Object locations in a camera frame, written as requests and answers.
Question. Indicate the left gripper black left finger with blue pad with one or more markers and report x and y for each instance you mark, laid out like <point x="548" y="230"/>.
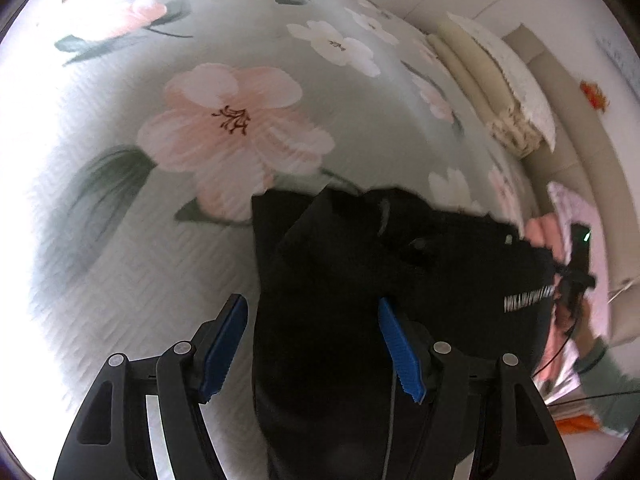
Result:
<point x="110" y="435"/>

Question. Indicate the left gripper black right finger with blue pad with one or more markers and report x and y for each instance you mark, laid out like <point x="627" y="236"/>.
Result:
<point x="447" y="407"/>

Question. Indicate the black hooded jacket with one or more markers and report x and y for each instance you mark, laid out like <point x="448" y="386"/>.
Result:
<point x="321" y="368"/>

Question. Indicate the person's right hand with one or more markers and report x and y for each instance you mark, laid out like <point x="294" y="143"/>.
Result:
<point x="577" y="324"/>

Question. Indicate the folded pink blanket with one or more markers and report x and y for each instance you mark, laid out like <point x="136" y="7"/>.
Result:
<point x="545" y="232"/>

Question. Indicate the purple patterned folded blanket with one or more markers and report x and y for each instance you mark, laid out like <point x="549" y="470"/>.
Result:
<point x="571" y="208"/>

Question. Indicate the beige upholstered headboard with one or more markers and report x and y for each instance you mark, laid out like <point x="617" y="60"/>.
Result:
<point x="585" y="161"/>

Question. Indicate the folded beige quilt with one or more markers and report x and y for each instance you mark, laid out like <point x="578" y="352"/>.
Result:
<point x="480" y="90"/>

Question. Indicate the white floral pillow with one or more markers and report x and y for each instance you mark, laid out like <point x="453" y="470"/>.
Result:
<point x="510" y="75"/>

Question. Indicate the floral green bedspread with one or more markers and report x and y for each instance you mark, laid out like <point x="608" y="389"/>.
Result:
<point x="134" y="134"/>

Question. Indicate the red wall decoration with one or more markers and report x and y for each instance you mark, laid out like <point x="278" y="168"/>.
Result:
<point x="595" y="95"/>

